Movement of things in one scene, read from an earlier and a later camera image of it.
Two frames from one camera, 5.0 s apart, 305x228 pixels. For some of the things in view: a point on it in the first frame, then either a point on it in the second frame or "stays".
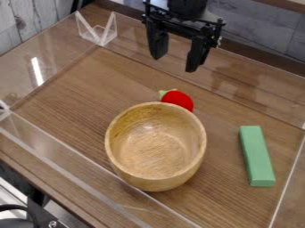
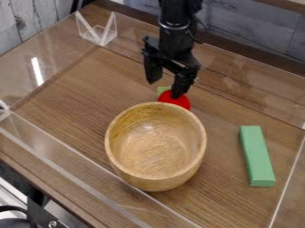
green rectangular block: (260, 175) stays
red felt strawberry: (177, 97) stays
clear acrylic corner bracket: (97, 35) stays
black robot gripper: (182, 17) → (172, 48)
